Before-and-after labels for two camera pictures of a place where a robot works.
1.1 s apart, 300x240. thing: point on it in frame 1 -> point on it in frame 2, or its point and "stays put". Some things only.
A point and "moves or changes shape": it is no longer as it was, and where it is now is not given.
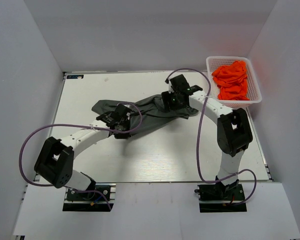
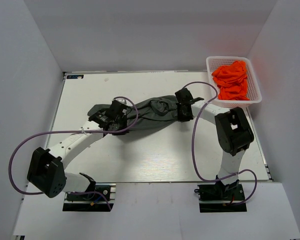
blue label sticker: [75, 76] stays put
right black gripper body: [168, 100] -> [184, 102]
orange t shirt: [231, 80] stays put
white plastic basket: [233, 81] stays put
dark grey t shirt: [144, 110] moves or changes shape
